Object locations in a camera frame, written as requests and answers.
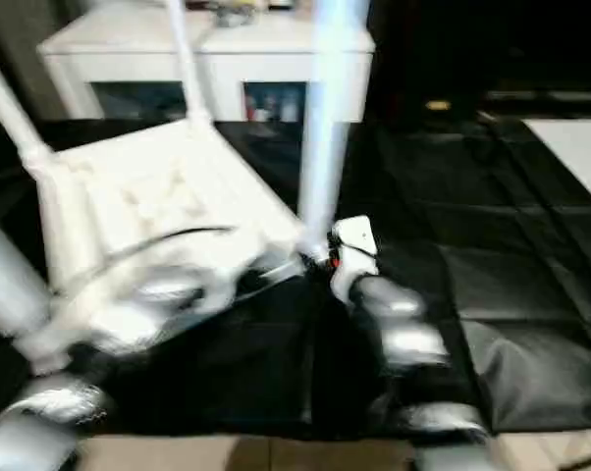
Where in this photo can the white plastic table top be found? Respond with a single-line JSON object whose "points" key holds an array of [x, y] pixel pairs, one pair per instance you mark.
{"points": [[153, 186]]}

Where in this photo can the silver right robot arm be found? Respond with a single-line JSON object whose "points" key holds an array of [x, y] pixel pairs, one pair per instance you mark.
{"points": [[403, 338]]}

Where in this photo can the white mug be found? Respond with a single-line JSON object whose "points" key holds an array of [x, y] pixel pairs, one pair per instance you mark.
{"points": [[263, 113]]}

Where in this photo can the black mat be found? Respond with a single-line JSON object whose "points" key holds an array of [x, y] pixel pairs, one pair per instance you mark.
{"points": [[497, 245]]}

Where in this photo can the small yellow tag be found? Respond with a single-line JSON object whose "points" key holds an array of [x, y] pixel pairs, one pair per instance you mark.
{"points": [[438, 104]]}

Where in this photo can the white low cabinet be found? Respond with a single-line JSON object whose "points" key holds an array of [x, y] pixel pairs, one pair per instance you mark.
{"points": [[251, 54]]}

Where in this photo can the black tangled bundle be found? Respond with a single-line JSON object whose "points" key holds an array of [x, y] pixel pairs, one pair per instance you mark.
{"points": [[231, 17]]}

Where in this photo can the white long board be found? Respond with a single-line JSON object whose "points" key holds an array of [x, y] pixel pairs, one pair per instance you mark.
{"points": [[575, 152]]}

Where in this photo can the grey curtain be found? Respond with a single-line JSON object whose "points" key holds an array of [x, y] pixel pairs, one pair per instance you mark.
{"points": [[11, 19]]}

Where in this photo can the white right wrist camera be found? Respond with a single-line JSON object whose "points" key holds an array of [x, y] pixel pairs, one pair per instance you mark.
{"points": [[357, 235]]}

